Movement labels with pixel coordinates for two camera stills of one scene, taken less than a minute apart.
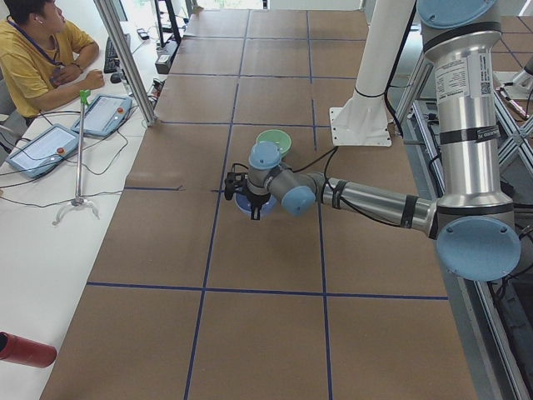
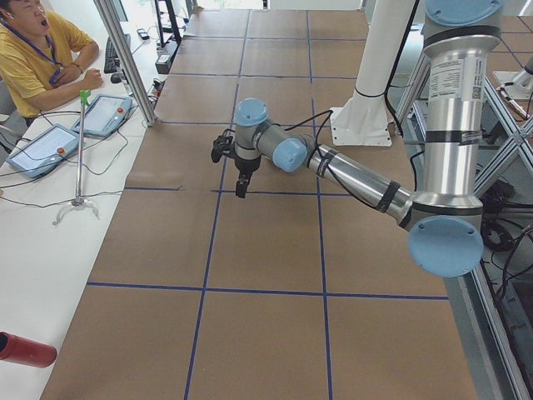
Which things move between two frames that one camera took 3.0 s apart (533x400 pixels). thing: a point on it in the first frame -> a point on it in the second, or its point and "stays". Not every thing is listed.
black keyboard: x=112 y=62 stays
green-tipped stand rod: x=79 y=200 stays
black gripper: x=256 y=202 -> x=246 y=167
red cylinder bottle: x=17 y=349 stays
